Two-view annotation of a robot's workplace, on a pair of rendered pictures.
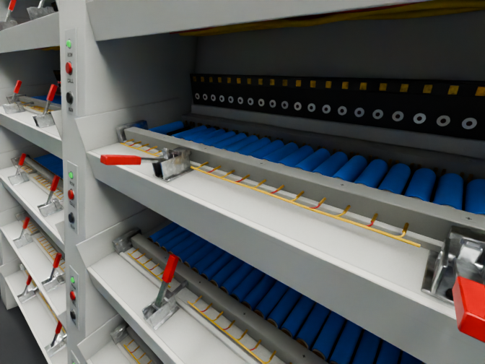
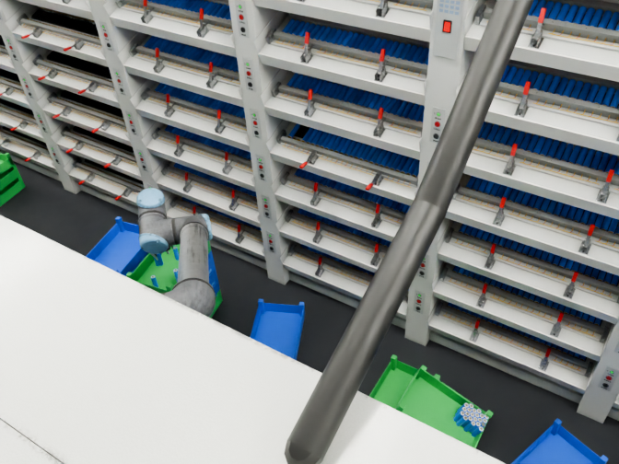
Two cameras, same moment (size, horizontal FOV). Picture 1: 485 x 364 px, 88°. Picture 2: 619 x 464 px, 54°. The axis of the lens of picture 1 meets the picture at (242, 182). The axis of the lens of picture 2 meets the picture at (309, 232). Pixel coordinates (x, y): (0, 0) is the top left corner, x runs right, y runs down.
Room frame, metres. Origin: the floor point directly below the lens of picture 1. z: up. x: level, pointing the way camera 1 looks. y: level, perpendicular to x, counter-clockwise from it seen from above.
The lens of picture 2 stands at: (-1.55, 0.15, 2.09)
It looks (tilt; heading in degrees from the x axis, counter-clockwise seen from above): 43 degrees down; 359
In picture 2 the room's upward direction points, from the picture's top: 4 degrees counter-clockwise
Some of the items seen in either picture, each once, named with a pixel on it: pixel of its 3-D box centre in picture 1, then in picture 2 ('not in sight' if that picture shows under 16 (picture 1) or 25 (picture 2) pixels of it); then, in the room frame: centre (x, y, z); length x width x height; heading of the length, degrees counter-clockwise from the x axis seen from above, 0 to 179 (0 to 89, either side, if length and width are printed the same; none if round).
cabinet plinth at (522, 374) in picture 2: not in sight; (355, 288); (0.30, -0.07, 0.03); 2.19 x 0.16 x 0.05; 54
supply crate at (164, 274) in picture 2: not in sight; (169, 261); (0.23, 0.68, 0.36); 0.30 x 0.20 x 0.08; 154
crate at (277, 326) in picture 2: not in sight; (275, 333); (0.07, 0.29, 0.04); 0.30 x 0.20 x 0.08; 168
